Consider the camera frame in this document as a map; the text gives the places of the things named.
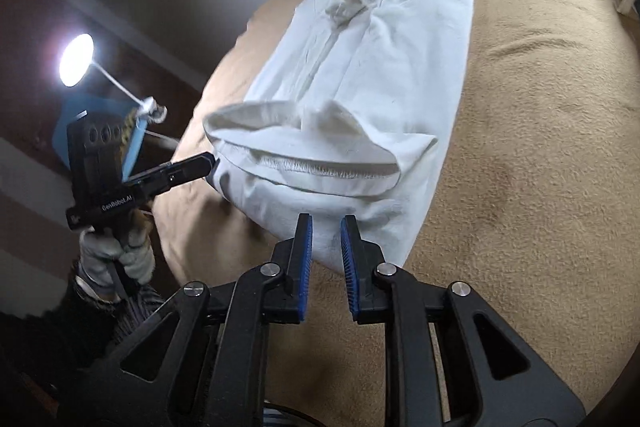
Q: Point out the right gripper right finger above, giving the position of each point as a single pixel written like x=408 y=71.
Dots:
x=450 y=359

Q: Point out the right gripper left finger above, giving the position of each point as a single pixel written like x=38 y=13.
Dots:
x=200 y=359

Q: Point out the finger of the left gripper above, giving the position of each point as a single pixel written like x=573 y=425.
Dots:
x=190 y=169

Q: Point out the white t-shirt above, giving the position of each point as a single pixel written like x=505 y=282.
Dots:
x=352 y=114

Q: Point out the gloved left hand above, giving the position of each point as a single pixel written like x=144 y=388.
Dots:
x=135 y=254

